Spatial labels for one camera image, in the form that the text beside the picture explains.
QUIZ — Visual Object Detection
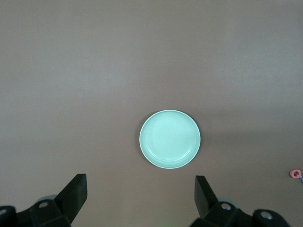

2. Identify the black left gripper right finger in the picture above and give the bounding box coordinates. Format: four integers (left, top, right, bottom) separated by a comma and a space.
189, 175, 255, 227

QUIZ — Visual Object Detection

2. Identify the brown table mat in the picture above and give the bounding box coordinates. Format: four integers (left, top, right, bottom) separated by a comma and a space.
0, 0, 303, 227

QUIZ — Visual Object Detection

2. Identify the pink foam letter Q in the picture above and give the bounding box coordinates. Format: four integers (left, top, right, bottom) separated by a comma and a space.
289, 169, 303, 179

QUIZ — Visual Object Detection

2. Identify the light green round plate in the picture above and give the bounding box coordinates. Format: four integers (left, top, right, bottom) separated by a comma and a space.
139, 109, 201, 170

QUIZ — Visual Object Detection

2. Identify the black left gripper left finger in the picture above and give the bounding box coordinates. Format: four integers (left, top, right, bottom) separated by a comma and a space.
30, 174, 88, 227

